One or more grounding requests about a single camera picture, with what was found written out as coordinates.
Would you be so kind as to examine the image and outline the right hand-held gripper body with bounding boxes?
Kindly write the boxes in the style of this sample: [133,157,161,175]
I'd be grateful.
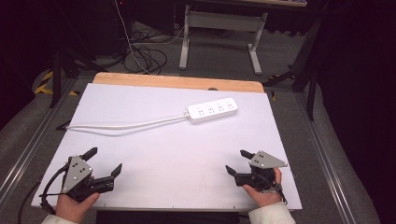
[234,150,288,192]

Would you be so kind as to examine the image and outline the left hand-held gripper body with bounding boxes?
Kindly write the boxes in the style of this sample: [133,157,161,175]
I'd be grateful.
[61,154,115,203]

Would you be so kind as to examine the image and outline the person's left hand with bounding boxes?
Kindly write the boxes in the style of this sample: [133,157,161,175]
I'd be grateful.
[55,191,101,224]

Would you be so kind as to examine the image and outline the person's right hand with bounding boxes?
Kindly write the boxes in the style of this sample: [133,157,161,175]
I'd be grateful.
[242,167,283,208]

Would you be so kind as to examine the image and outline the white power strip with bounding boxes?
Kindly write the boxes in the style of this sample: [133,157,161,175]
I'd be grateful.
[187,97,239,125]

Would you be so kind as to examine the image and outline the white board table cover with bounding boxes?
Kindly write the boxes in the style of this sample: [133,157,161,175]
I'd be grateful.
[31,82,304,213]

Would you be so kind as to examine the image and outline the yellow black floor tape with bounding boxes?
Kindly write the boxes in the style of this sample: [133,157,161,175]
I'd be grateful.
[34,70,79,97]

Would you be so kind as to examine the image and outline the black tripod stand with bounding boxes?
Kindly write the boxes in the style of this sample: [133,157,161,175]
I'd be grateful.
[49,0,108,109]

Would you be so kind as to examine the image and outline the black metal stand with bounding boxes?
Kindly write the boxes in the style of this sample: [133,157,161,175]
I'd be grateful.
[262,18,322,121]

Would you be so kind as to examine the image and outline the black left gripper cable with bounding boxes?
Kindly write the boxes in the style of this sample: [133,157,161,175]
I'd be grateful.
[18,163,70,224]

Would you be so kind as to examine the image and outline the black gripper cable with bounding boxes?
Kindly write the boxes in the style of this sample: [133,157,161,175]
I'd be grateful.
[270,182,289,206]
[18,163,70,224]

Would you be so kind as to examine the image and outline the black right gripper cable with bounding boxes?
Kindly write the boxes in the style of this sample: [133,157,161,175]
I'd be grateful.
[270,182,289,206]

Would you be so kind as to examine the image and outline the white power strip cable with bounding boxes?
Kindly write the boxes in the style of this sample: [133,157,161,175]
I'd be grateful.
[65,114,191,132]

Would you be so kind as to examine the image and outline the aluminium floor rail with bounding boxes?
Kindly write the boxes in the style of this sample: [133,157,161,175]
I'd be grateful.
[0,77,79,202]
[293,92,357,224]

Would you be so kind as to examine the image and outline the black floor cables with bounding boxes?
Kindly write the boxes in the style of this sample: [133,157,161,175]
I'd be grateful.
[122,27,169,76]

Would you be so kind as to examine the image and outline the thin white floor cable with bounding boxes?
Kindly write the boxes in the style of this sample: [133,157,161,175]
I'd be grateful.
[113,0,151,75]

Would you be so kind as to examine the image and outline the white metal desk frame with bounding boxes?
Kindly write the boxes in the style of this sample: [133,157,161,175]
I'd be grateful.
[178,4,269,76]

